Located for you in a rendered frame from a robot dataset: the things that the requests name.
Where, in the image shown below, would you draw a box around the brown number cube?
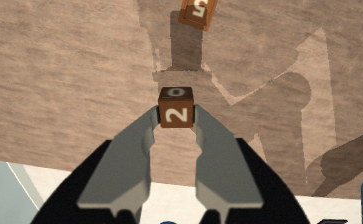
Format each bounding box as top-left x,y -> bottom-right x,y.
158,87 -> 194,128
184,0 -> 216,25

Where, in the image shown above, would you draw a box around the brown rectangular tray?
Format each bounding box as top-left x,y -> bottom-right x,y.
178,0 -> 218,31

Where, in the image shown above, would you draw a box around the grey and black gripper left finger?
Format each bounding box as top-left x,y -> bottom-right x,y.
30,105 -> 160,224

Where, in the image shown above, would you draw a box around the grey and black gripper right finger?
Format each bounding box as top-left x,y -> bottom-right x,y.
193,104 -> 311,224

